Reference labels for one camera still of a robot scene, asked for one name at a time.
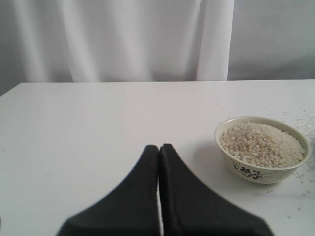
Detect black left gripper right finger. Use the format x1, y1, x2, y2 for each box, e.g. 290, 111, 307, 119
158, 144, 273, 236

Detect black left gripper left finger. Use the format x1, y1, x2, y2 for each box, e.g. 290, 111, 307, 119
58, 145, 159, 236

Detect white ceramic bowl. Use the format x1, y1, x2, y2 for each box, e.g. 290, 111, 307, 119
215, 116, 311, 184

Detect rice in white bowl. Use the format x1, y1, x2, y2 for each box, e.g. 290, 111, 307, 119
220, 122, 305, 168

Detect spilled rice grains on table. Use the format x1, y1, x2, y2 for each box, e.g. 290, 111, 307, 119
266, 108, 315, 186

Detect white backdrop curtain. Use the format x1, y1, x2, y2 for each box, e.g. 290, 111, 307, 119
0, 0, 315, 86

